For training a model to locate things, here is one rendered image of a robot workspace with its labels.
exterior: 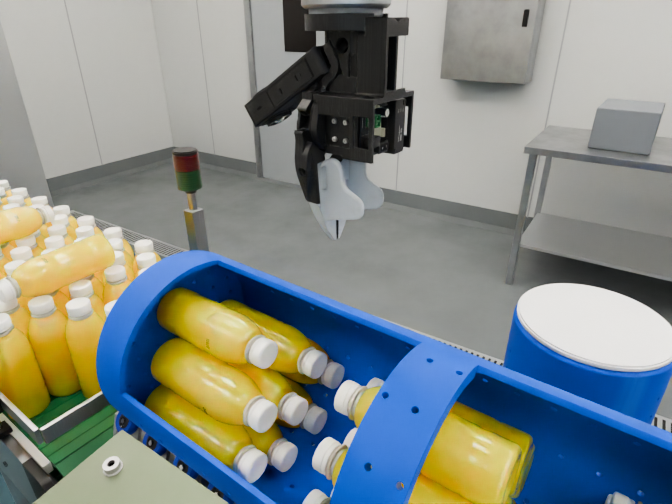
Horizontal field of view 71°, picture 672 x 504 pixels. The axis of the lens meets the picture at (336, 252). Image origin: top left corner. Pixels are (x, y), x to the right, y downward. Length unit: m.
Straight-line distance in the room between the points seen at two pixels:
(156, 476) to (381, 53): 0.35
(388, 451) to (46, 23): 5.14
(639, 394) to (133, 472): 0.82
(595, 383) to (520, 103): 3.06
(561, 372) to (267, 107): 0.69
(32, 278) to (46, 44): 4.46
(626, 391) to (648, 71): 2.94
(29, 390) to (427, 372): 0.74
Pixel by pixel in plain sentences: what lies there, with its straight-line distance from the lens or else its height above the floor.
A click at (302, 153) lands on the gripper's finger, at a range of 0.43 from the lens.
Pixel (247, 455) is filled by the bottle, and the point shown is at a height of 1.05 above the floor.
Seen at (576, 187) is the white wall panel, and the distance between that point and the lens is 3.87.
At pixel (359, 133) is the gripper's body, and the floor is 1.46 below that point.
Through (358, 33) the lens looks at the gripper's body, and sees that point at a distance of 0.42.
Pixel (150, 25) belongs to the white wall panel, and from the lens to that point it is 5.97.
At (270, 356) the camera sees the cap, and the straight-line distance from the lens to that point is 0.65.
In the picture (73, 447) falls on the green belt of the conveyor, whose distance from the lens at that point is 0.97.
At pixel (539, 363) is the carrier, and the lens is 0.95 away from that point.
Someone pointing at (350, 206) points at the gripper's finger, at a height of 1.39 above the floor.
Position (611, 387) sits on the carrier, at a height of 0.99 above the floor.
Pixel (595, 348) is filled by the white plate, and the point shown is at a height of 1.04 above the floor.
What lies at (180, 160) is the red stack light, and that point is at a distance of 1.23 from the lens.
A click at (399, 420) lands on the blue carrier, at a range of 0.47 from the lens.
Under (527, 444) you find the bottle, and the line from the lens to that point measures 0.58.
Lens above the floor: 1.55
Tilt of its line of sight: 27 degrees down
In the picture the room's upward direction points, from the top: straight up
